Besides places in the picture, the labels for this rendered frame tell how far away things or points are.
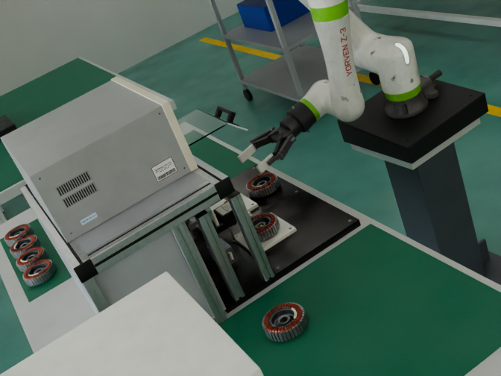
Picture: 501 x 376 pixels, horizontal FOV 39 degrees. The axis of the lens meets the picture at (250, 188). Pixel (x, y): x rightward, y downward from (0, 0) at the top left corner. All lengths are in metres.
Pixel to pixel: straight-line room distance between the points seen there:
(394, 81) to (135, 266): 1.08
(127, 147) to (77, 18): 5.55
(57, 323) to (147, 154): 0.71
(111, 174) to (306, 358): 0.66
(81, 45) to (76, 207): 5.59
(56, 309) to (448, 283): 1.23
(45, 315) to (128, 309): 1.09
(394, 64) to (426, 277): 0.80
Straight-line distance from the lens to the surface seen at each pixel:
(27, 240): 2.82
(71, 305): 2.32
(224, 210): 2.03
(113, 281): 1.75
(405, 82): 2.36
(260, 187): 2.32
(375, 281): 1.84
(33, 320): 2.37
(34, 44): 7.22
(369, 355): 1.65
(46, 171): 1.75
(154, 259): 1.77
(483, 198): 3.40
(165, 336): 1.18
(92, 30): 7.34
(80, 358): 1.24
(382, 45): 2.36
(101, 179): 1.79
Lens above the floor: 1.88
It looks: 27 degrees down
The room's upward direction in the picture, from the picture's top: 22 degrees counter-clockwise
